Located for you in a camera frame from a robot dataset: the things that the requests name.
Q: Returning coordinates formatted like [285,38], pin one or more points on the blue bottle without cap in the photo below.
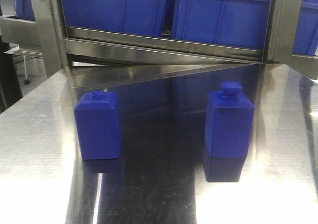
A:
[97,117]

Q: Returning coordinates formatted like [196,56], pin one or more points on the blue bottle with cap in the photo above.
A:
[229,119]

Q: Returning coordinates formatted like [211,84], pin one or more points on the blue bin centre left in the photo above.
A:
[141,17]

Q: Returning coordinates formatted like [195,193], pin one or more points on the blue bin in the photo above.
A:
[236,23]
[141,17]
[306,40]
[24,9]

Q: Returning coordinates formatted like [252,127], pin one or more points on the blue bin centre right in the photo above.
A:
[236,23]

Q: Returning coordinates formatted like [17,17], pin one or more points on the blue bin far right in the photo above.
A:
[306,40]

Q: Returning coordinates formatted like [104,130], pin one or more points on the blue bin far left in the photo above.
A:
[24,9]

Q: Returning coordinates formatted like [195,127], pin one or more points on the stainless steel shelf frame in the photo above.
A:
[49,36]

